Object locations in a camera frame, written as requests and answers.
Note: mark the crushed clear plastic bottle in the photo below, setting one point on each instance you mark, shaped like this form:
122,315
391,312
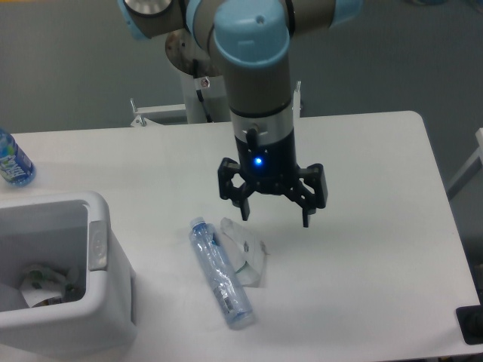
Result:
220,275

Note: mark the crumpled paper trash in bin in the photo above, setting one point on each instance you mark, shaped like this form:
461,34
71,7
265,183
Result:
44,286

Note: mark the blue labelled water bottle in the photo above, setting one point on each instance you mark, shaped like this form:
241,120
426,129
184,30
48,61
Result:
16,167

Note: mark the white plastic trash can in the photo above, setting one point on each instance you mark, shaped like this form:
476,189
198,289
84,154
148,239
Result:
64,231

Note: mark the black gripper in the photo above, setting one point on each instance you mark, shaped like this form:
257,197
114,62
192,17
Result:
269,168

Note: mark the black device at table edge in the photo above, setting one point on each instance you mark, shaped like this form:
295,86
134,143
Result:
470,321

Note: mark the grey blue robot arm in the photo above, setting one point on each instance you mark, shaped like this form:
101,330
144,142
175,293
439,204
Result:
248,41

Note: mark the white frame at right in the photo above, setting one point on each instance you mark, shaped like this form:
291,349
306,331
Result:
468,170

